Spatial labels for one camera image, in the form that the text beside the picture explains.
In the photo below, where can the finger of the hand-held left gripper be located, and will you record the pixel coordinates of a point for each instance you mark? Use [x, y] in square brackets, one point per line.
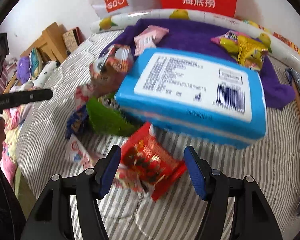
[27, 98]

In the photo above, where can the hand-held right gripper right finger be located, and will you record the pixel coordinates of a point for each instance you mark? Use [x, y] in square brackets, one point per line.
[195, 172]

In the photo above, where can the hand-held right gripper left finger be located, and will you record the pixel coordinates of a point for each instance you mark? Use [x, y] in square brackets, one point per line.
[110, 172]

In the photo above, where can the green snack packet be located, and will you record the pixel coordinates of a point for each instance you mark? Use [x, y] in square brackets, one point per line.
[105, 120]

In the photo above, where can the small pink snack packet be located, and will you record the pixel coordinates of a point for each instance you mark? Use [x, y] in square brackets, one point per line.
[143, 42]
[156, 32]

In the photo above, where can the white spotted plush toy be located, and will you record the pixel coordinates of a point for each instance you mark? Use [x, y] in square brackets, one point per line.
[46, 73]

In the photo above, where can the white strawberry snack packet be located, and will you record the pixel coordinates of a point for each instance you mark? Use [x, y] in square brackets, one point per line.
[81, 97]
[80, 152]

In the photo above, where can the colourful pillow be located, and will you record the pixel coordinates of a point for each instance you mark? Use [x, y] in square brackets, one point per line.
[36, 62]

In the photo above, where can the striped quilted mattress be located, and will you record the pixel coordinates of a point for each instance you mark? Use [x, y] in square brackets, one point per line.
[240, 180]

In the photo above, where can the wooden furniture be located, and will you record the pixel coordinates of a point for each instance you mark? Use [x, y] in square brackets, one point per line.
[50, 42]

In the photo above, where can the pink printed cloth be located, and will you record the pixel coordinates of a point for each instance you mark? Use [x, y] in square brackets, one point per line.
[10, 155]

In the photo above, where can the printed cardboard box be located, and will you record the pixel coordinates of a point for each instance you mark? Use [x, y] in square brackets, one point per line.
[73, 38]

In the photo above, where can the blue tissue pack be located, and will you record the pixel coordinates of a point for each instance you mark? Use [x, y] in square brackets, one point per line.
[190, 80]

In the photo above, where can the red white cartoon snack packet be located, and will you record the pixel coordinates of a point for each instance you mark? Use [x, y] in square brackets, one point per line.
[117, 57]

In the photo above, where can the pear print paper roll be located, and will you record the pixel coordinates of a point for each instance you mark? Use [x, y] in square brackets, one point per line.
[130, 18]

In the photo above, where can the yellow snack packet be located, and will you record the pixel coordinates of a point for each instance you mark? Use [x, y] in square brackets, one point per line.
[252, 55]
[228, 46]

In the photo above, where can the purple towel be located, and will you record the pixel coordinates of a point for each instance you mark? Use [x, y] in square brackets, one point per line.
[190, 35]

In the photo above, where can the orange chip bag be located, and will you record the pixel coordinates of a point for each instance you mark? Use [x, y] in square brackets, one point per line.
[290, 43]

